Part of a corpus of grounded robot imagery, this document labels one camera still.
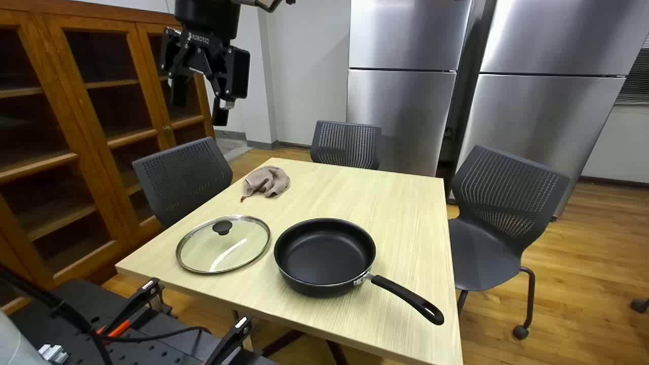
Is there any wooden shelf cabinet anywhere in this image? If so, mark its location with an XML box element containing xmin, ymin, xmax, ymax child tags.
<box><xmin>0</xmin><ymin>0</ymin><xmax>216</xmax><ymax>317</ymax></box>

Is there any glass lid with black knob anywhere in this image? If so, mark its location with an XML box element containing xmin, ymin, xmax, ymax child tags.
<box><xmin>175</xmin><ymin>213</ymin><xmax>274</xmax><ymax>277</ymax></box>

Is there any black clamp with orange handle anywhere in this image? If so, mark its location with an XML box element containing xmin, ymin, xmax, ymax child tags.
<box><xmin>93</xmin><ymin>277</ymin><xmax>165</xmax><ymax>342</ymax></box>

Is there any wide stainless steel refrigerator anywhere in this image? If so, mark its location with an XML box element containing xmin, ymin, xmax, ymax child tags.
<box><xmin>456</xmin><ymin>0</ymin><xmax>649</xmax><ymax>218</ymax></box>

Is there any dark table leg frame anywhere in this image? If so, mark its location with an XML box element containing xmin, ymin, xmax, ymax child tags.
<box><xmin>259</xmin><ymin>328</ymin><xmax>352</xmax><ymax>365</ymax></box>

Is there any crumpled beige cloth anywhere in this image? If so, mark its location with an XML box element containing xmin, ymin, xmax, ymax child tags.
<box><xmin>238</xmin><ymin>165</ymin><xmax>293</xmax><ymax>205</ymax></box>

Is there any grey mesh chair with wheels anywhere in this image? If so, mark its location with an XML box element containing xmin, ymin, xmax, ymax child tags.
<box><xmin>449</xmin><ymin>142</ymin><xmax>574</xmax><ymax>342</ymax></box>

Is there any black cart cable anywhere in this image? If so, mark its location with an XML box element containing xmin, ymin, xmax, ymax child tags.
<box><xmin>0</xmin><ymin>263</ymin><xmax>214</xmax><ymax>365</ymax></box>

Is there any small white metal fitting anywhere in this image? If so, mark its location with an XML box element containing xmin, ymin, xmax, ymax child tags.
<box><xmin>37</xmin><ymin>342</ymin><xmax>72</xmax><ymax>365</ymax></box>

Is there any narrow stainless steel refrigerator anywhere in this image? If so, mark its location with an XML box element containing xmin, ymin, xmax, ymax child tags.
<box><xmin>348</xmin><ymin>0</ymin><xmax>478</xmax><ymax>179</ymax></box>

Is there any grey rounded housing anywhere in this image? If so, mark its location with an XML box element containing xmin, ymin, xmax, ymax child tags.
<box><xmin>0</xmin><ymin>310</ymin><xmax>48</xmax><ymax>365</ymax></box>

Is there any black frying pan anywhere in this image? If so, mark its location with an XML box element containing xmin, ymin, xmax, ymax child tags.
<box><xmin>272</xmin><ymin>217</ymin><xmax>447</xmax><ymax>327</ymax></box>

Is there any white counter cabinet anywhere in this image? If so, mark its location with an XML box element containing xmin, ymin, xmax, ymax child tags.
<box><xmin>581</xmin><ymin>100</ymin><xmax>649</xmax><ymax>186</ymax></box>

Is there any grey mesh chair low back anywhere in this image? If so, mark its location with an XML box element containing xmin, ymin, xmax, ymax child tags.
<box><xmin>309</xmin><ymin>120</ymin><xmax>385</xmax><ymax>170</ymax></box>

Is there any grey mesh chair without wheels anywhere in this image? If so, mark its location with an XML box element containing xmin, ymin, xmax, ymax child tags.
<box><xmin>130</xmin><ymin>135</ymin><xmax>236</xmax><ymax>229</ymax></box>

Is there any black perforated robot cart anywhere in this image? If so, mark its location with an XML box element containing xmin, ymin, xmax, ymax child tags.
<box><xmin>9</xmin><ymin>277</ymin><xmax>277</xmax><ymax>365</ymax></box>

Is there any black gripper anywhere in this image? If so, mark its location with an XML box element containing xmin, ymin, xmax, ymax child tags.
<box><xmin>160</xmin><ymin>26</ymin><xmax>254</xmax><ymax>128</ymax></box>

